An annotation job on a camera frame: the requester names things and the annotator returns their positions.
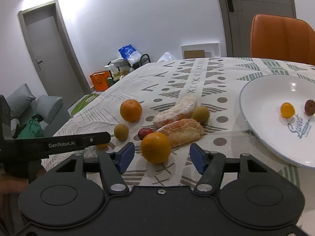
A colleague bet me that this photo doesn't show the green-brown kiwi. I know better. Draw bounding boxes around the green-brown kiwi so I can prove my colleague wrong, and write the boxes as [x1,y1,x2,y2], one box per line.
[114,124,129,141]
[192,106,210,124]

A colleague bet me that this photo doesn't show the dark red plum back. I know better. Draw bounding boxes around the dark red plum back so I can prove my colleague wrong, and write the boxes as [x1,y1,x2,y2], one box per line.
[138,127,154,140]

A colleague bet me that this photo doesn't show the dark red plum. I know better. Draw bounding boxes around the dark red plum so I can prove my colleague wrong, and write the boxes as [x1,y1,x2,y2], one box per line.
[304,100,315,116]
[138,127,154,140]

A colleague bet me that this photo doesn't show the peeled pomelo segment orange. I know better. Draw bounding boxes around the peeled pomelo segment orange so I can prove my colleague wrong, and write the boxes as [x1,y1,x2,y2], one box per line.
[157,119,204,148]

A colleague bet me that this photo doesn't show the large orange front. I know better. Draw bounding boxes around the large orange front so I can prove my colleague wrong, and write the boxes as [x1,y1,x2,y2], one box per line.
[140,132,171,164]

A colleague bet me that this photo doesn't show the large orange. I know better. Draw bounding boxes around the large orange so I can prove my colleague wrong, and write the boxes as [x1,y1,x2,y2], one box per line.
[140,132,171,164]
[120,99,142,123]

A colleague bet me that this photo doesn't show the small tangerine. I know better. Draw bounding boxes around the small tangerine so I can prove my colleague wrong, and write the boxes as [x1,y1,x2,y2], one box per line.
[96,143,108,150]
[280,102,295,118]

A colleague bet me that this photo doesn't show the dark red plum front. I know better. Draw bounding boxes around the dark red plum front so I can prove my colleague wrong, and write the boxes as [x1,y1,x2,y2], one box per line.
[304,100,315,116]

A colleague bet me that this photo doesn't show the left hand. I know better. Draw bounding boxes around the left hand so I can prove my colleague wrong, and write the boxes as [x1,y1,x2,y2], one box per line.
[1,174,28,235]

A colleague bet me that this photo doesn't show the green cloth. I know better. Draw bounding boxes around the green cloth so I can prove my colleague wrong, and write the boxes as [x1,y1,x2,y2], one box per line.
[18,114,44,139]

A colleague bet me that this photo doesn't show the grey sofa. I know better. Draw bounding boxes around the grey sofa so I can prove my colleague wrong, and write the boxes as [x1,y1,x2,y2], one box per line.
[6,84,70,138]

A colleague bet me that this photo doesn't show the green leaf floor mat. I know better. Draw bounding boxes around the green leaf floor mat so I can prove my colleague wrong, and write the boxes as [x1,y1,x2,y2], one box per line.
[70,93,99,118]

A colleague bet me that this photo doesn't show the patterned tablecloth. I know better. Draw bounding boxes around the patterned tablecloth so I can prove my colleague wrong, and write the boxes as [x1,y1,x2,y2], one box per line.
[57,58,314,235]

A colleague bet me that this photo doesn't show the white ceramic plate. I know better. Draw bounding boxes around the white ceramic plate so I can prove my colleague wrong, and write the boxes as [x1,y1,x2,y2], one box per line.
[239,75,314,168]

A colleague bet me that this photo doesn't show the orange gift bag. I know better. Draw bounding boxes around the orange gift bag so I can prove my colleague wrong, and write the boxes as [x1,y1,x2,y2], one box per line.
[90,71,110,92]

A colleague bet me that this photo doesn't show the black metal rack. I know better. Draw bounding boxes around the black metal rack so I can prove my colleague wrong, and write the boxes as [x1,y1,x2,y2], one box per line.
[104,54,151,82]

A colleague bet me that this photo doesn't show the blue white plastic bag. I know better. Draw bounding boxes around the blue white plastic bag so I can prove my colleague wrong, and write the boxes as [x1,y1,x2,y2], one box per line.
[119,44,142,66]

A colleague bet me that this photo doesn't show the white foam packaging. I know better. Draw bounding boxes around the white foam packaging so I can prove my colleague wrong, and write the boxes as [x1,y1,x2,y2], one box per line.
[181,42,221,59]

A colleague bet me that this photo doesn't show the clear plastic bag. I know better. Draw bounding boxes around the clear plastic bag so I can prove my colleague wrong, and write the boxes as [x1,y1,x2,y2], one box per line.
[158,52,177,62]

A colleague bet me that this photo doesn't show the grey door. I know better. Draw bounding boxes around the grey door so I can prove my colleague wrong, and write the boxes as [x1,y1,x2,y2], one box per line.
[213,0,297,58]
[18,0,92,108]

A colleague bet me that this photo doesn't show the orange leather chair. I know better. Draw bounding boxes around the orange leather chair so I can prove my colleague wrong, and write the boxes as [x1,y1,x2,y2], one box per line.
[249,14,314,65]

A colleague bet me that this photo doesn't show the black door handle lock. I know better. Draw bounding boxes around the black door handle lock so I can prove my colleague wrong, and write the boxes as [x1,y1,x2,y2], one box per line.
[226,0,239,12]

